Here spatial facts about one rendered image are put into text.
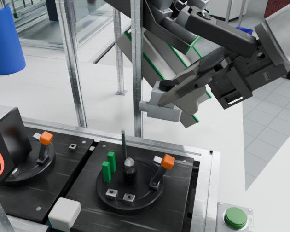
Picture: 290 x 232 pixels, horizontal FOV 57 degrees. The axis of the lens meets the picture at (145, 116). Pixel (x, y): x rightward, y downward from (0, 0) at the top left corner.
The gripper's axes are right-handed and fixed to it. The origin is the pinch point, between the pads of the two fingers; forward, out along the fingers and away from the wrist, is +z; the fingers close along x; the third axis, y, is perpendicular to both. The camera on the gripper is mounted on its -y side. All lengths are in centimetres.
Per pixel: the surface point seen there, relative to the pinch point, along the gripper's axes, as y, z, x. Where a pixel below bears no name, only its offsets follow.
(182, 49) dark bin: -2.4, -4.1, 11.5
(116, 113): 7.5, 35.4, 31.6
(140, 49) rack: -7.9, 3.1, 10.4
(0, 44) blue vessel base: -40, 69, 47
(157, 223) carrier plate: 16.6, 10.5, -14.5
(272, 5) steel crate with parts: 111, -28, 455
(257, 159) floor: 118, 32, 118
